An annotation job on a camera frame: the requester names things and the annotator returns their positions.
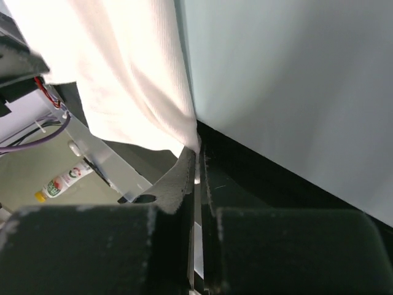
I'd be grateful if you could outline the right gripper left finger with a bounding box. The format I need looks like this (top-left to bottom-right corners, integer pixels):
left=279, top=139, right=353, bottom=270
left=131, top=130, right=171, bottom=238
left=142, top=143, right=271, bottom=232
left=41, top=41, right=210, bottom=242
left=1, top=148, right=195, bottom=294

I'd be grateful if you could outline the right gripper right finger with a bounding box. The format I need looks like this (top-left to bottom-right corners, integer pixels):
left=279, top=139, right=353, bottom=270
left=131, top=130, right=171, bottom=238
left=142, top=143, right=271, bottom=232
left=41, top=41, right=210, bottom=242
left=200, top=145, right=392, bottom=294

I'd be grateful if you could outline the white printed t shirt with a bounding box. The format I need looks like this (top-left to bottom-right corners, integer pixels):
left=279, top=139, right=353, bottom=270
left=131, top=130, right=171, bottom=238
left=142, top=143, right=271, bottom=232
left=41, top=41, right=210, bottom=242
left=5, top=0, right=203, bottom=277

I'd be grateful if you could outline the plastic drink bottle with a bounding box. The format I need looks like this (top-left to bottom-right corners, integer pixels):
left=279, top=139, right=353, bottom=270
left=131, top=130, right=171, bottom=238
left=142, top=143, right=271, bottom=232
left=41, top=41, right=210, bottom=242
left=34, top=161, right=93, bottom=202

